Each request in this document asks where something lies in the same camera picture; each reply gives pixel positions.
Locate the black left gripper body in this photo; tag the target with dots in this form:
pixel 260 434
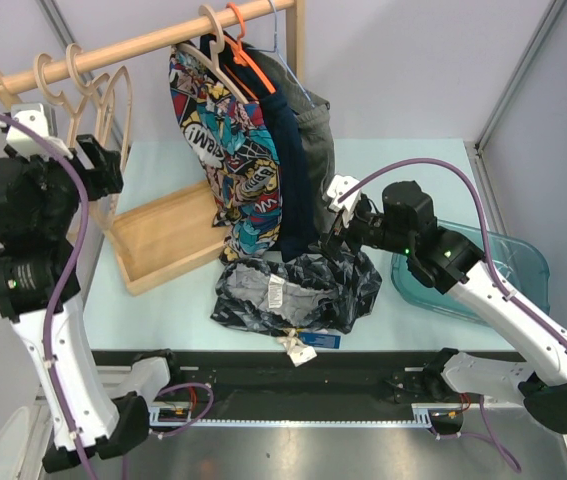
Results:
pixel 63 192

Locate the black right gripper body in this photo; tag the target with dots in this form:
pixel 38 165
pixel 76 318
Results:
pixel 365 228

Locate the dark leaf-print shorts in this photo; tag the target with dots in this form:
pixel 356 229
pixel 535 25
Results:
pixel 310 292

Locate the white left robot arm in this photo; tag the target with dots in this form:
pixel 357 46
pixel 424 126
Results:
pixel 40 296

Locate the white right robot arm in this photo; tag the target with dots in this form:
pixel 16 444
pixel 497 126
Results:
pixel 449 262

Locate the navy blue shorts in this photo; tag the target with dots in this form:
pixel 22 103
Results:
pixel 281 100

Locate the grey shorts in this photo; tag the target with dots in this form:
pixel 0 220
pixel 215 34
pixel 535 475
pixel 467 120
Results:
pixel 312 113

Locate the colourful comic-print shorts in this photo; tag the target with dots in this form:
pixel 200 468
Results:
pixel 236 152

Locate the orange plastic hanger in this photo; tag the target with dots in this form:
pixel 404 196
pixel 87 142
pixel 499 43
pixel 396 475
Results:
pixel 241 57

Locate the beige hanger with comic shorts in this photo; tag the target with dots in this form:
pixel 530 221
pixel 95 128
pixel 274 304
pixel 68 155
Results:
pixel 211 61

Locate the white blue price tags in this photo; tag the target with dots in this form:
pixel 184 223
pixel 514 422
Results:
pixel 301 345

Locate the teal plastic bin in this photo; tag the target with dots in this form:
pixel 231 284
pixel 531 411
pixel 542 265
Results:
pixel 519 262

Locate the white plastic container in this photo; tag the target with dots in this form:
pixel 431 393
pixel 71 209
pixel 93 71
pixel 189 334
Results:
pixel 14 437

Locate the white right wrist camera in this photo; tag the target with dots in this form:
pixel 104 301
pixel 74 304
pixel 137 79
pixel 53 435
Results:
pixel 342 196

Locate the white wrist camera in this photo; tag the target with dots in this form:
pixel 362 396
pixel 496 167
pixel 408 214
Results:
pixel 37 118
pixel 342 196

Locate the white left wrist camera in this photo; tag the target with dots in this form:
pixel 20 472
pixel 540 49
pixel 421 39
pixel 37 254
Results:
pixel 37 118

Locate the light blue wire hanger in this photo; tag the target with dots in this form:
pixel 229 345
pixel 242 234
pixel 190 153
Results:
pixel 275 50

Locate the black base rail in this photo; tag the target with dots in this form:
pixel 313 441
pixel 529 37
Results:
pixel 333 387

